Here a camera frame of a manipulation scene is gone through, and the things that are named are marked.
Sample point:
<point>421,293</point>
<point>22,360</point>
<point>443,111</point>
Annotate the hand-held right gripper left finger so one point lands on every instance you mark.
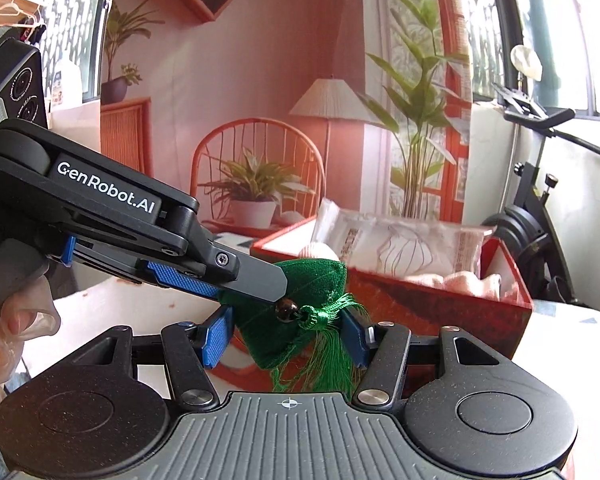
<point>220,334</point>

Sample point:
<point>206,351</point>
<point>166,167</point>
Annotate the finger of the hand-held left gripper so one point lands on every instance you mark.
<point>185,277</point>
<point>260,280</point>

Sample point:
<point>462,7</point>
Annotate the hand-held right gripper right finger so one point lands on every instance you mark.
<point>352,336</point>

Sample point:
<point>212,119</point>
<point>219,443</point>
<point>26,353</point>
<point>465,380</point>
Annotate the green tasselled sachet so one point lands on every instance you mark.
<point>280,340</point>

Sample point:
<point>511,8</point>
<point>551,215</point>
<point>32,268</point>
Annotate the red cardboard box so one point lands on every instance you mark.
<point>430,312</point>

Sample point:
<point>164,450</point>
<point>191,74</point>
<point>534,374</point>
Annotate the white face mask packet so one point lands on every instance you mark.
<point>420,250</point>

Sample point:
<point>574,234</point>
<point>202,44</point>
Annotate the pink striped soft ball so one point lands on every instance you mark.
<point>317,255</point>

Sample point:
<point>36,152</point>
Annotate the person's left hand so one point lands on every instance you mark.
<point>27,312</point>

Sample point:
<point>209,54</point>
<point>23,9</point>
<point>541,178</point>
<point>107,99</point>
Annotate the orange bear mat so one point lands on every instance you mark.
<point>240,360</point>

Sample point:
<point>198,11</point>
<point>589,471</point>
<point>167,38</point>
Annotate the printed tablecloth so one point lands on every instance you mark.
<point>145,317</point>

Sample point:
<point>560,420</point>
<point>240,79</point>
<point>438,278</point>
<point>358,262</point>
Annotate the white labelled packet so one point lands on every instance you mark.
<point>350,235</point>

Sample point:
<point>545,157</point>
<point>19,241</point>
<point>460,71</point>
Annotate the white plastic jug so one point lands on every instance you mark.
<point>66,82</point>

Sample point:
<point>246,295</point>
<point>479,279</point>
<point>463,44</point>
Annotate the black exercise bike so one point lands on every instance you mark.
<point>540,220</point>

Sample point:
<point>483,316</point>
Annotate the white cloth bag on pole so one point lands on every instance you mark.
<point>526,62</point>

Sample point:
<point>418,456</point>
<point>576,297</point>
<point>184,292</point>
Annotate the window with black frame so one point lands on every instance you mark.
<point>570,35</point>
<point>75,20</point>

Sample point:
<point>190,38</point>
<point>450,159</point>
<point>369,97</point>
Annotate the printed wall backdrop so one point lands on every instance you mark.
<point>280,60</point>

